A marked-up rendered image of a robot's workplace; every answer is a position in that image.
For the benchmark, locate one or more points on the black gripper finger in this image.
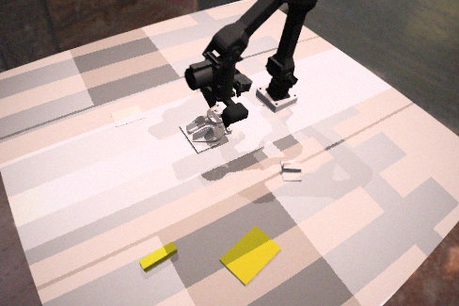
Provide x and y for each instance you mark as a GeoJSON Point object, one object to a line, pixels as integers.
{"type": "Point", "coordinates": [226, 124]}
{"type": "Point", "coordinates": [209, 98]}

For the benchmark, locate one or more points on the yellow rectangular bar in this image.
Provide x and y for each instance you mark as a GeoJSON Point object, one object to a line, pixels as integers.
{"type": "Point", "coordinates": [158, 257]}

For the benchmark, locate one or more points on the yellow flat plate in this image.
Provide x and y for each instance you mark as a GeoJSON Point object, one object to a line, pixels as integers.
{"type": "Point", "coordinates": [247, 258]}

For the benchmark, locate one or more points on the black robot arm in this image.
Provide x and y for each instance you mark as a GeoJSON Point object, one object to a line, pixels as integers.
{"type": "Point", "coordinates": [232, 39]}

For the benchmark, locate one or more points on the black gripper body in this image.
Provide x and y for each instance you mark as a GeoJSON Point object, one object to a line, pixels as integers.
{"type": "Point", "coordinates": [222, 92]}

